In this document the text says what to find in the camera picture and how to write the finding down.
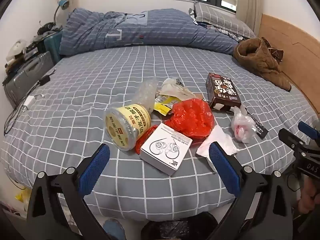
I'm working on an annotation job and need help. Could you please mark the blue desk lamp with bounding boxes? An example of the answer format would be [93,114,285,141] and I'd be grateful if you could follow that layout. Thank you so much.
[53,0,70,27]

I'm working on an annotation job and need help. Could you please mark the white earphone box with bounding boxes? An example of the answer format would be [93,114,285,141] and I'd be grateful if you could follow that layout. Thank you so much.
[139,123,193,177]

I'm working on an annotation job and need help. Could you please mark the clear plastic bag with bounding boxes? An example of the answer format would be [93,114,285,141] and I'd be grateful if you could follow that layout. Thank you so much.
[131,77,158,114]

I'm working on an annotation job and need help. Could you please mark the black packet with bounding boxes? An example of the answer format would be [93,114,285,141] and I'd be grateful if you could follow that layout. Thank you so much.
[246,107,269,139]

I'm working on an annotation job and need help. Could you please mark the clear bag with pink contents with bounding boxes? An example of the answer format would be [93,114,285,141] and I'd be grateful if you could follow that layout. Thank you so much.
[231,105,258,143]

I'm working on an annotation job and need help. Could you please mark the white tissue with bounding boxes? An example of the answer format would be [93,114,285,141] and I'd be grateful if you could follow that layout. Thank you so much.
[196,124,239,160]

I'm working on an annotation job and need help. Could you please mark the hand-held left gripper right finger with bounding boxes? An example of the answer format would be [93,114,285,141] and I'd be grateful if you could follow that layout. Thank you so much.
[209,141,294,240]

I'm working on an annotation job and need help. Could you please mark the white charger with cables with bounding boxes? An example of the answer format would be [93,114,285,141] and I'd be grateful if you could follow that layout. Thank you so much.
[4,80,40,137]

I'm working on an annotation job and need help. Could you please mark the person's right hand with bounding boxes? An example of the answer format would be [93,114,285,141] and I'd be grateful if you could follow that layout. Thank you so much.
[299,177,320,214]

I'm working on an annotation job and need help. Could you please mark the white round plastic object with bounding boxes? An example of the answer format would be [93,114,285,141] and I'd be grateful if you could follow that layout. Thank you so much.
[6,39,28,60]

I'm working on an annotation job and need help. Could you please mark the yellow plastic bag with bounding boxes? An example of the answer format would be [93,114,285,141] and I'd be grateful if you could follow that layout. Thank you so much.
[14,187,32,212]

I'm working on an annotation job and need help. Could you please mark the grey checked pillow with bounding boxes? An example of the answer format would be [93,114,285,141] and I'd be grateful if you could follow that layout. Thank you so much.
[194,1,257,39]

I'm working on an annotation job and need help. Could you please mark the black cable bundle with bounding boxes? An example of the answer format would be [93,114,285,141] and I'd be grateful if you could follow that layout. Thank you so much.
[37,22,57,35]

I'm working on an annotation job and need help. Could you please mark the blue striped quilt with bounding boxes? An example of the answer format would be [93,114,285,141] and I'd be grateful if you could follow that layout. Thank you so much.
[59,7,247,57]

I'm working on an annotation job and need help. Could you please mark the teal plastic crate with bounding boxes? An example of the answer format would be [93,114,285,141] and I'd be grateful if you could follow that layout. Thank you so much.
[44,31,63,60]

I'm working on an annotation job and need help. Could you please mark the brown fleece jacket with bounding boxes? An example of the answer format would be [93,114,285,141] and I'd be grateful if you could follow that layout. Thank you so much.
[232,37,293,92]

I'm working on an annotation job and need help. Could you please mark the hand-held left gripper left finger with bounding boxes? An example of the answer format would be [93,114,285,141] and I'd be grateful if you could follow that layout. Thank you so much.
[26,144,118,240]

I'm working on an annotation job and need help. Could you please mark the red plastic bag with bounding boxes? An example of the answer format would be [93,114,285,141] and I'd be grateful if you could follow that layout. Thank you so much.
[135,99,215,155]

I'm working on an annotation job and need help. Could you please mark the bed with grey checked sheet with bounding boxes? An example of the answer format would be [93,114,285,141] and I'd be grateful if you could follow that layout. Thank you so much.
[0,44,320,220]

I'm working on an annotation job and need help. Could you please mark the grey hard suitcase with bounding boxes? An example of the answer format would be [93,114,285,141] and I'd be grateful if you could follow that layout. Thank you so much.
[3,51,57,109]

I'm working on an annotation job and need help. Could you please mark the bin with black liner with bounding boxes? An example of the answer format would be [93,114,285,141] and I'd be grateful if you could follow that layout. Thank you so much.
[141,211,218,240]

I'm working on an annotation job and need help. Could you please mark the yellow lidded food tub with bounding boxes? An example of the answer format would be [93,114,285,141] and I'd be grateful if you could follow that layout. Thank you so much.
[104,103,152,152]

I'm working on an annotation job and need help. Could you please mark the white plastic wrapper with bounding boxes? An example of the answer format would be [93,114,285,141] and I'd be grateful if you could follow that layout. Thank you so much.
[160,78,197,100]

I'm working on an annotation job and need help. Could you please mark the wooden headboard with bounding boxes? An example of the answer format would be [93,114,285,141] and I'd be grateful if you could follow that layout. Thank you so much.
[257,14,320,120]

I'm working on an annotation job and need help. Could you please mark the blue slipper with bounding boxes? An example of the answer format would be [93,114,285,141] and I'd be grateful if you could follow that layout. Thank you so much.
[103,219,127,240]

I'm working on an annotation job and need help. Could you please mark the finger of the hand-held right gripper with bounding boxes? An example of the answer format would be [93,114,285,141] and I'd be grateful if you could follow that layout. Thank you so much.
[297,121,320,142]
[278,128,308,159]

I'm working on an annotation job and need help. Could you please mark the yellow foil snack wrapper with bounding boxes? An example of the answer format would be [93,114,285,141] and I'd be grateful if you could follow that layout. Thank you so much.
[153,94,180,117]

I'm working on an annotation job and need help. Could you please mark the brown snack box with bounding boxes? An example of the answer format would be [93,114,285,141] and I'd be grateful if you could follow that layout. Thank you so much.
[206,72,242,113]

